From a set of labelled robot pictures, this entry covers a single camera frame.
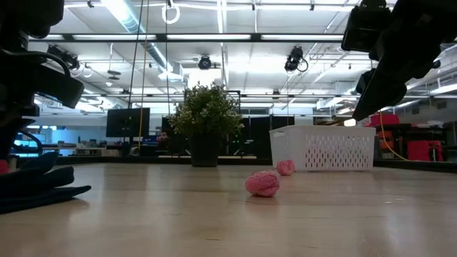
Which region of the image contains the white hanging ring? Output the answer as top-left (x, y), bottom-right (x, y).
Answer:
top-left (161, 1), bottom-right (181, 26)

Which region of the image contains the black beam with light strips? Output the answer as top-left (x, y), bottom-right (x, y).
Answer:
top-left (0, 33), bottom-right (457, 44)

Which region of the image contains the black camera with cable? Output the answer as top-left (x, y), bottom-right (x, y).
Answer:
top-left (283, 45), bottom-right (309, 74)

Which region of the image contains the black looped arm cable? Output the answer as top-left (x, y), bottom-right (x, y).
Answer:
top-left (12, 129), bottom-right (44, 157)

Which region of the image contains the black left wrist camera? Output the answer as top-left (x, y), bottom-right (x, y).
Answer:
top-left (34, 67), bottom-right (86, 110)

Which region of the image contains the round black ceiling camera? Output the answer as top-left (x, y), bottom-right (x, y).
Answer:
top-left (197, 55), bottom-right (213, 71)

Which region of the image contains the person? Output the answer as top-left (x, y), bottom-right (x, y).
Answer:
top-left (156, 131), bottom-right (172, 147)

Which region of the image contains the black metal table frame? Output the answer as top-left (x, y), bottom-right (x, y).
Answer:
top-left (10, 155), bottom-right (457, 174)

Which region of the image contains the red cart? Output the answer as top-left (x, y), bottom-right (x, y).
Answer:
top-left (406, 139), bottom-right (444, 162)

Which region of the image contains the black ceiling camera cluster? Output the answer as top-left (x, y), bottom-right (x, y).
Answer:
top-left (45, 44), bottom-right (81, 71)

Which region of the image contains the long black cable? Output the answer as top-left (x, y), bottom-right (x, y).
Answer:
top-left (126, 0), bottom-right (144, 108)

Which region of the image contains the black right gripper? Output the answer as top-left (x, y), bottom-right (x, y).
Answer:
top-left (351, 0), bottom-right (457, 122)

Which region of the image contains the navy folded cloth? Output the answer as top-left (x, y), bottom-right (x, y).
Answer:
top-left (0, 151), bottom-right (92, 216)

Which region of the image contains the white perforated plastic basket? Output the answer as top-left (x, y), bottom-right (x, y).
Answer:
top-left (268, 124), bottom-right (377, 173)

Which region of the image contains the green potted plant black pot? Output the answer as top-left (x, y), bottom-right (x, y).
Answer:
top-left (166, 81), bottom-right (246, 168)

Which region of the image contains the pink toy raspberry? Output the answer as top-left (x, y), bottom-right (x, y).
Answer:
top-left (244, 170), bottom-right (281, 198)
top-left (276, 158), bottom-right (297, 177)

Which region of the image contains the black computer monitor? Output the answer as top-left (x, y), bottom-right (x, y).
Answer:
top-left (106, 107), bottom-right (151, 138)

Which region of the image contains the red storage box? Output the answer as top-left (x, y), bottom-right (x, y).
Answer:
top-left (363, 113), bottom-right (401, 128)

